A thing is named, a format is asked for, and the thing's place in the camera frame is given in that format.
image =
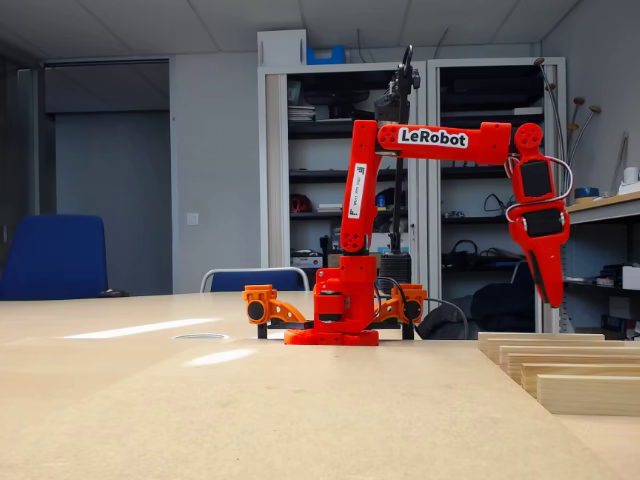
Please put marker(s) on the black webcam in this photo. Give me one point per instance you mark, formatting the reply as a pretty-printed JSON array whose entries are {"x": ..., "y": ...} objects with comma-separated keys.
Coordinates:
[{"x": 390, "y": 110}]

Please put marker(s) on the white cardboard box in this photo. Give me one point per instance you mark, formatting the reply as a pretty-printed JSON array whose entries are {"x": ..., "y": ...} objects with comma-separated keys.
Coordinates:
[{"x": 631, "y": 277}]

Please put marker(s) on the blue tape roll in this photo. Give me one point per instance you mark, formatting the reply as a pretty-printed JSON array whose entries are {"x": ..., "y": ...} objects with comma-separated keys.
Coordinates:
[{"x": 586, "y": 193}]

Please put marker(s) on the paper stack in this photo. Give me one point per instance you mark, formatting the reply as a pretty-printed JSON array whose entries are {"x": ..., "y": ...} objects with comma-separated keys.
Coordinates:
[{"x": 301, "y": 113}]

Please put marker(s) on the chrome stalk lamp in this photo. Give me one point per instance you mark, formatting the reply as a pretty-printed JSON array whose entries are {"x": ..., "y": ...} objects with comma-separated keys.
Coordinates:
[{"x": 595, "y": 108}]

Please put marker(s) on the dark blue office chair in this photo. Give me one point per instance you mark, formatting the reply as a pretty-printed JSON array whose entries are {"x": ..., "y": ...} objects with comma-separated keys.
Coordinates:
[{"x": 517, "y": 277}]

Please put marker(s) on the black jacket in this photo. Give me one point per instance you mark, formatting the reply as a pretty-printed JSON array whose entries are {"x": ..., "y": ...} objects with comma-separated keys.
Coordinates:
[{"x": 500, "y": 310}]

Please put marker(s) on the black computer mouse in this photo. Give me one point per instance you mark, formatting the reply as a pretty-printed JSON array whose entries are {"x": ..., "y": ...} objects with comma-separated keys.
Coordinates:
[{"x": 112, "y": 293}]

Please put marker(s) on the grey workbench wooden top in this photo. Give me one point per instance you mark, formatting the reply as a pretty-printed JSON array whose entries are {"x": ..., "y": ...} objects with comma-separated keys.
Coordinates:
[{"x": 600, "y": 212}]

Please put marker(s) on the large blue office chair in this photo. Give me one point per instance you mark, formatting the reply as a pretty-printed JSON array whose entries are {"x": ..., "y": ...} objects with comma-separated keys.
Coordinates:
[{"x": 50, "y": 260}]

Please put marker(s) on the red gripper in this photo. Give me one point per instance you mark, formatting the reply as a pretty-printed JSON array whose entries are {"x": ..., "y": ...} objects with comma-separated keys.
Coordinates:
[{"x": 541, "y": 243}]

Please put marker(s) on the red robot arm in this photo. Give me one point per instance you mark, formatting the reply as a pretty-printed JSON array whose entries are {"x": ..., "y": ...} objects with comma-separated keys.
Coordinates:
[{"x": 490, "y": 145}]

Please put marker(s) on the grey metal shelf cabinet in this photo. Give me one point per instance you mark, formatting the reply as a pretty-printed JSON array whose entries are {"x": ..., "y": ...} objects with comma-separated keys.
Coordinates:
[
  {"x": 433, "y": 260},
  {"x": 276, "y": 175}
]

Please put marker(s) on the black camera stand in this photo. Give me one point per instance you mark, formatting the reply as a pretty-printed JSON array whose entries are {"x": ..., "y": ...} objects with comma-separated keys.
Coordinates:
[{"x": 395, "y": 272}]

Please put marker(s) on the red black headset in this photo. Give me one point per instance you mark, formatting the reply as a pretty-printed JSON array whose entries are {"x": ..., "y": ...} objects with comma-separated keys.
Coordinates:
[{"x": 300, "y": 202}]

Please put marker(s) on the blue chair grey frame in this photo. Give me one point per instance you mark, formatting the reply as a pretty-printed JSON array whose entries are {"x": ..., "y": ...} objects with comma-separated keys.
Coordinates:
[{"x": 255, "y": 280}]

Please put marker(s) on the white electronic device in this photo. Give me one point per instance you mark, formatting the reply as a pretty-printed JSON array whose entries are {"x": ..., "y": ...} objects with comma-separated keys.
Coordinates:
[{"x": 306, "y": 261}]

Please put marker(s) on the blue plastic box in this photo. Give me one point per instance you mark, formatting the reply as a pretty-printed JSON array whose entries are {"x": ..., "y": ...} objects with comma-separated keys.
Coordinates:
[{"x": 325, "y": 55}]

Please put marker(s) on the white roll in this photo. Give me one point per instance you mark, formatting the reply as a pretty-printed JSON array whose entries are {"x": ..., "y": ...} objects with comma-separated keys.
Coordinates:
[{"x": 631, "y": 175}]

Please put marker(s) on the orange table clamp mount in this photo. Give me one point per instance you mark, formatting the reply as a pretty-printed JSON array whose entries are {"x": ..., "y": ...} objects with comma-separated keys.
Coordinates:
[{"x": 290, "y": 325}]

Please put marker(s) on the white wall switch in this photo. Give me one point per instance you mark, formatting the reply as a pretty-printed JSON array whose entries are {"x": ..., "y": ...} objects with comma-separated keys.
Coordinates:
[{"x": 192, "y": 218}]

